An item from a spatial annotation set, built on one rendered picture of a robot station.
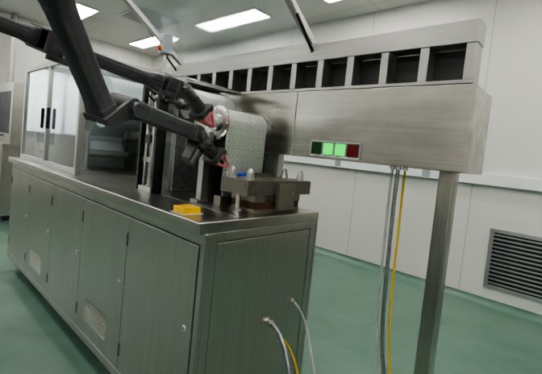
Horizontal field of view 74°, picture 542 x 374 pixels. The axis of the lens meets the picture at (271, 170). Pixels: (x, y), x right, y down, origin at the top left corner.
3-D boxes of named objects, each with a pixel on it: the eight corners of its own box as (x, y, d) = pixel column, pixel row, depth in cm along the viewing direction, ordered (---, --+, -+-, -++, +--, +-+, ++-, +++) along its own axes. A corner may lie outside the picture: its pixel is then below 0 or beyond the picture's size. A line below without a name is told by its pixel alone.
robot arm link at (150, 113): (137, 97, 95) (106, 89, 98) (131, 118, 95) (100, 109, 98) (211, 130, 135) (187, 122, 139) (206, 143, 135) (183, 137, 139)
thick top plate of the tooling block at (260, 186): (219, 190, 146) (221, 175, 146) (283, 189, 176) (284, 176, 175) (247, 196, 135) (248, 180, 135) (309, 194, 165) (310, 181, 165)
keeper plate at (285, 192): (274, 209, 148) (277, 183, 147) (289, 208, 155) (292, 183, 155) (278, 210, 146) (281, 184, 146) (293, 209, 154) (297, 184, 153)
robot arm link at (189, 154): (204, 128, 132) (185, 122, 135) (189, 154, 128) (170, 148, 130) (214, 145, 143) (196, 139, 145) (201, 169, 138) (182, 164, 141)
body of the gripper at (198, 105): (205, 118, 141) (194, 104, 136) (189, 118, 148) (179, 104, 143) (214, 107, 144) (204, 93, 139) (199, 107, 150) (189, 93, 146)
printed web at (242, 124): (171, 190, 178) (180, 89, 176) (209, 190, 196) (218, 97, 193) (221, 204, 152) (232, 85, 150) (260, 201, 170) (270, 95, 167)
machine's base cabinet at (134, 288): (5, 268, 288) (11, 161, 284) (89, 255, 336) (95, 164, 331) (181, 488, 119) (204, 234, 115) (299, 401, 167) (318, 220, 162)
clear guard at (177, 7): (126, -3, 205) (127, -3, 206) (183, 64, 237) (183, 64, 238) (254, -63, 135) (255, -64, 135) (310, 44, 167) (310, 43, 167)
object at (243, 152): (222, 177, 152) (226, 134, 151) (260, 178, 169) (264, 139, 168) (223, 177, 151) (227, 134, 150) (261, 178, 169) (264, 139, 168)
